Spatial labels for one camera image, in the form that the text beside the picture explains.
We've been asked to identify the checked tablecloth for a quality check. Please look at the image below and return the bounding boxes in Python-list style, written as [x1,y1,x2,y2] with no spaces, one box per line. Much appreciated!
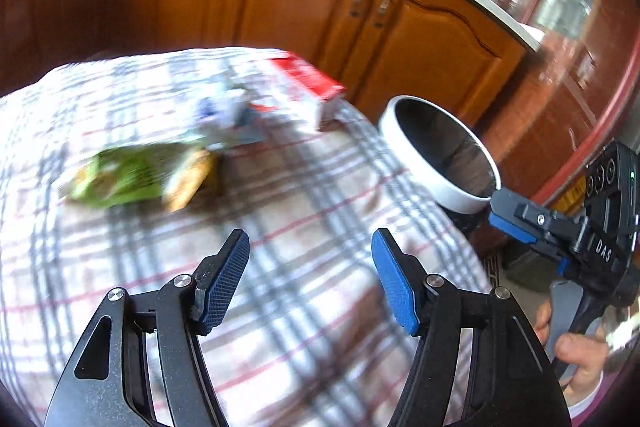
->
[0,47,493,427]

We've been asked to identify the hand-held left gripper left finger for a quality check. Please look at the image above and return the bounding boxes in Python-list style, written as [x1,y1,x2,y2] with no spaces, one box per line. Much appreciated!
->
[44,229,251,427]

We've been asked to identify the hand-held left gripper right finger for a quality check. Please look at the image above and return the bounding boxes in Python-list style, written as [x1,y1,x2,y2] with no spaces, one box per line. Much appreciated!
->
[371,228,571,427]

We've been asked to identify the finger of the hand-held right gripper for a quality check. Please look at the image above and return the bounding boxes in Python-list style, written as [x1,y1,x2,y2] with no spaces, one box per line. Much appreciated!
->
[488,211,575,277]
[492,188,590,235]

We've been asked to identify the person's right hand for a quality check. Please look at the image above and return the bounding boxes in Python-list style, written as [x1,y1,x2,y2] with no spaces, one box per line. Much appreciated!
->
[534,301,615,398]

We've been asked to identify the red white carton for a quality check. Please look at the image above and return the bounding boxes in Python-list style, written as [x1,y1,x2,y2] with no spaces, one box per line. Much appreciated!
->
[250,49,348,132]

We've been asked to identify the person's right forearm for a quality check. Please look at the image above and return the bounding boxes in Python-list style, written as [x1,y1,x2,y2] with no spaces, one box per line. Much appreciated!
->
[567,386,610,426]

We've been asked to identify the green yellow snack wrapper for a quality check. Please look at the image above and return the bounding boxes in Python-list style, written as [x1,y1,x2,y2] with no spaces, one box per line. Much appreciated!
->
[62,143,222,214]

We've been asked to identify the wooden glass door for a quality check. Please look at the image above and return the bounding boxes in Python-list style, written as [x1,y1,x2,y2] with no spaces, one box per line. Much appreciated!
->
[475,0,640,228]

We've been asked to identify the wooden lower cabinets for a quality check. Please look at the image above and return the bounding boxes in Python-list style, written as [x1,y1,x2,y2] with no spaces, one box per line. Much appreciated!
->
[0,0,527,128]

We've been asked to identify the crumpled blue white paper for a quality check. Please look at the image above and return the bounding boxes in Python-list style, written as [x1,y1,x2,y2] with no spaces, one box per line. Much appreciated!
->
[194,79,264,146]

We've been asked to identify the white round bin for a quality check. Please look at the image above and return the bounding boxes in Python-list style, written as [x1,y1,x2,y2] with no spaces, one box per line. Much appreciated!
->
[378,95,502,214]

